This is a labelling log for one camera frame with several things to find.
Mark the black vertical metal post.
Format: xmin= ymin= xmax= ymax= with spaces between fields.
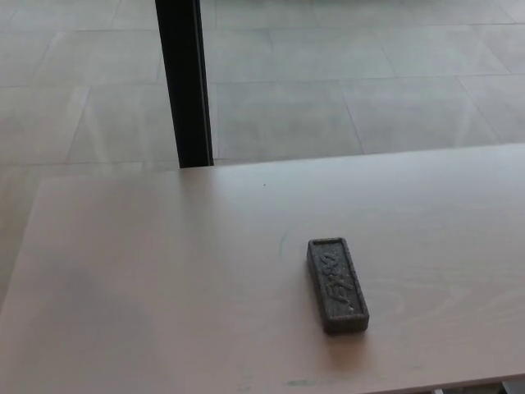
xmin=154 ymin=0 xmax=215 ymax=169

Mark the dark grey rectangular eraser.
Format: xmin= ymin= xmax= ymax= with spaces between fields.
xmin=306 ymin=236 xmax=370 ymax=336

